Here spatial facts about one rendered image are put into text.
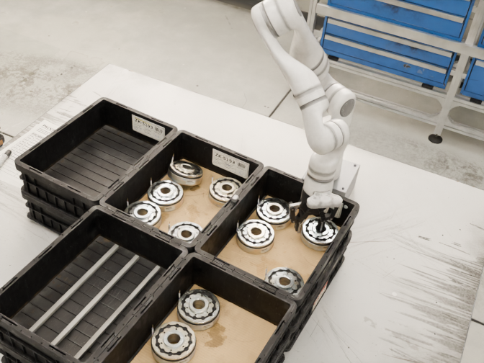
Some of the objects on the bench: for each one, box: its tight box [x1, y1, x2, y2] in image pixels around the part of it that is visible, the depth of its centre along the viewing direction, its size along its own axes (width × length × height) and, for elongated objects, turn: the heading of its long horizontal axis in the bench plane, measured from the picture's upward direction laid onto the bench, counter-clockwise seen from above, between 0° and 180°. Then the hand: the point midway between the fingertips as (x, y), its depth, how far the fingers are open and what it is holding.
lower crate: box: [21, 190, 77, 235], centre depth 195 cm, size 40×30×12 cm
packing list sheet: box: [0, 120, 59, 188], centre depth 213 cm, size 33×23×1 cm
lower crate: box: [284, 234, 352, 352], centre depth 175 cm, size 40×30×12 cm
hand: (309, 226), depth 172 cm, fingers open, 5 cm apart
